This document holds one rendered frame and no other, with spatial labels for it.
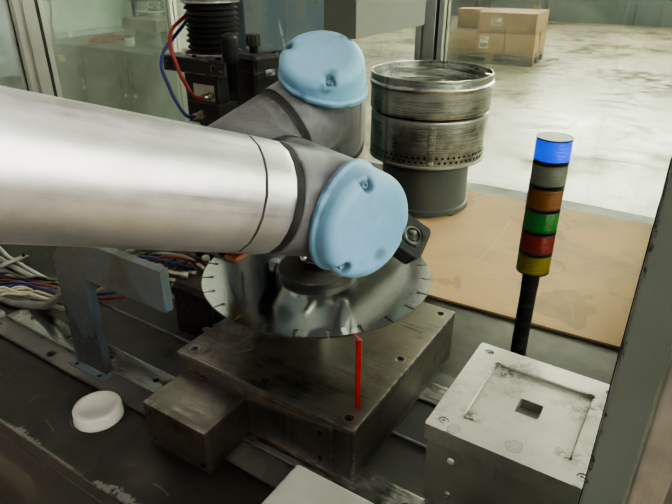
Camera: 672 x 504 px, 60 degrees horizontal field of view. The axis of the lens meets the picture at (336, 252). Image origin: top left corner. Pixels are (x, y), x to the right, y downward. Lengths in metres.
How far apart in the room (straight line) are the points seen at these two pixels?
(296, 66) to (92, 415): 0.62
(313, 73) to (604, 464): 0.39
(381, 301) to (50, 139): 0.56
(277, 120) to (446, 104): 0.94
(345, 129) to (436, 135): 0.90
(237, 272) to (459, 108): 0.75
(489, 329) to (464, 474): 0.46
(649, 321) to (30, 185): 0.38
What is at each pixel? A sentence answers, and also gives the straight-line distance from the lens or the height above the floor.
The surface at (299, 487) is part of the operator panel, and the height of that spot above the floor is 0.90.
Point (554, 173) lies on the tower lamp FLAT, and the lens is 0.79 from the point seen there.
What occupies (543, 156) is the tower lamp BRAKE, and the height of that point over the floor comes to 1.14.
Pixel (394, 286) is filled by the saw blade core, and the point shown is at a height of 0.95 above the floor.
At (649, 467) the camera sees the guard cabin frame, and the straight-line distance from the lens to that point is 0.38.
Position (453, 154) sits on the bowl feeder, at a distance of 1.45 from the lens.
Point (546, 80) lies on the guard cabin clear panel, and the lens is 1.76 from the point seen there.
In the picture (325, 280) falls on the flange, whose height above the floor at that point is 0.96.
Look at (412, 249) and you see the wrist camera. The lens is 0.65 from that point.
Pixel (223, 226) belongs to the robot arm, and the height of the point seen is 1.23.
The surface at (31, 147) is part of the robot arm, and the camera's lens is 0.29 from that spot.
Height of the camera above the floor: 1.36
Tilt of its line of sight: 27 degrees down
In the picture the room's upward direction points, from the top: straight up
